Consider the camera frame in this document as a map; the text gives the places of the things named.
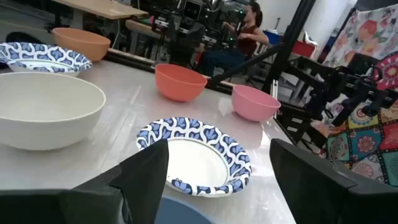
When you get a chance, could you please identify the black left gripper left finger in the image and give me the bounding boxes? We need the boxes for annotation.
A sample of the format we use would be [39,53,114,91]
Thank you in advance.
[108,138,170,224]

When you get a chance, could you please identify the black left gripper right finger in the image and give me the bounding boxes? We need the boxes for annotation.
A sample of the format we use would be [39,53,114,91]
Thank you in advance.
[269,138,358,224]

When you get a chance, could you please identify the red-orange plastic bowl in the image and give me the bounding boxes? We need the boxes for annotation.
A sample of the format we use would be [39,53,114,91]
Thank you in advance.
[154,63,208,103]

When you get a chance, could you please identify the blue plastic bowl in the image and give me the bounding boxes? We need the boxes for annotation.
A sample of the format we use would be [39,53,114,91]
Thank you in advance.
[155,195,215,224]

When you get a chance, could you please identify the pink plastic bowl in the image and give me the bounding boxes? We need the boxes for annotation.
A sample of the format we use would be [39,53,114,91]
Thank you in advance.
[231,85,282,123]

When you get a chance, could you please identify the orange-tan plastic bowl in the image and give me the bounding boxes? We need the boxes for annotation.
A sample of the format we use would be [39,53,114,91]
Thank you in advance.
[52,27,111,62]

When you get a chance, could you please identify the cream plastic bowl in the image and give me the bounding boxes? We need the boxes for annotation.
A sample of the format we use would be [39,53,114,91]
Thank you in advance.
[0,72,106,151]

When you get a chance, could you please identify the blue patterned paper bowl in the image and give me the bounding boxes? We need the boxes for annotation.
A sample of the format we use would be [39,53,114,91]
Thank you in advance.
[136,116,252,198]
[0,42,93,78]

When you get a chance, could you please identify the black teleoperation arms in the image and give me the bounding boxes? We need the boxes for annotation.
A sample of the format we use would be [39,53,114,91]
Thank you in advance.
[205,0,246,52]

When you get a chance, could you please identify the person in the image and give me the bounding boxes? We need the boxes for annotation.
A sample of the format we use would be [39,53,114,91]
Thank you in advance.
[198,1,270,77]

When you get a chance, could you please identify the colourful patterned cloth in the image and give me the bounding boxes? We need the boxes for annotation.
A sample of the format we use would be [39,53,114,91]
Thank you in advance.
[310,2,398,187]

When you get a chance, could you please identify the blue storage bin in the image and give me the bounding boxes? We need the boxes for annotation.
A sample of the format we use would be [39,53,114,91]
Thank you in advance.
[264,29,282,45]

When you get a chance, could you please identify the light wooden desk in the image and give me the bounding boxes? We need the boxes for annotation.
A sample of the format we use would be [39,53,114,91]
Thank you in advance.
[52,0,149,20]

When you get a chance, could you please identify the black robot equipment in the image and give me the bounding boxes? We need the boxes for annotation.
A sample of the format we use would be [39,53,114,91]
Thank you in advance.
[289,52,398,127]

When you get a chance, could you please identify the red storage bin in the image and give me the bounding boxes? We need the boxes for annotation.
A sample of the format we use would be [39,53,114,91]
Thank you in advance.
[291,40,315,58]

